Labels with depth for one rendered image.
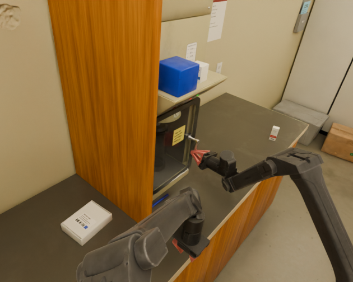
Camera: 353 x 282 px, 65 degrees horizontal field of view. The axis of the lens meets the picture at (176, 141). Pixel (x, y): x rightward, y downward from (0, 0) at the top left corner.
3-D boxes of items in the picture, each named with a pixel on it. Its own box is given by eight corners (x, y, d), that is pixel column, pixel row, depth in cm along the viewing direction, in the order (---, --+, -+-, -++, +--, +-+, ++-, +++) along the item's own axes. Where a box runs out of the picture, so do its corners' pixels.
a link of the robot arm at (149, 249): (85, 304, 36) (156, 278, 34) (69, 262, 37) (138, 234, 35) (171, 219, 78) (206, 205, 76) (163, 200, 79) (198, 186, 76)
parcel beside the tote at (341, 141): (319, 151, 339) (328, 131, 323) (324, 139, 363) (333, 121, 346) (356, 164, 322) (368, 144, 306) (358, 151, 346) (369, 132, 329)
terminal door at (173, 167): (146, 198, 120) (149, 120, 97) (189, 167, 140) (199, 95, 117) (147, 200, 120) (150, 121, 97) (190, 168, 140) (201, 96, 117)
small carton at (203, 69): (187, 79, 100) (189, 63, 96) (195, 75, 103) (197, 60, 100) (199, 83, 98) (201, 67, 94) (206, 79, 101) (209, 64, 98)
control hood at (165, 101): (146, 116, 96) (147, 89, 90) (200, 90, 117) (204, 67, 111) (171, 129, 90) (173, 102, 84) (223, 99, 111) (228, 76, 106)
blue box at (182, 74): (154, 88, 91) (156, 61, 86) (173, 80, 98) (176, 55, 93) (177, 98, 87) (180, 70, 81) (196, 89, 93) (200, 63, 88)
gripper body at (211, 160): (203, 155, 116) (217, 163, 113) (214, 151, 124) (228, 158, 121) (198, 168, 118) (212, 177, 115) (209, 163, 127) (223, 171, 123)
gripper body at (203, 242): (183, 225, 89) (186, 210, 84) (209, 244, 84) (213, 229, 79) (170, 238, 84) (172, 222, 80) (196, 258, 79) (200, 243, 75)
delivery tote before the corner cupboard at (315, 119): (265, 129, 371) (271, 107, 352) (278, 119, 399) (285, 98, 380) (309, 149, 340) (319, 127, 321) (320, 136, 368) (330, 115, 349)
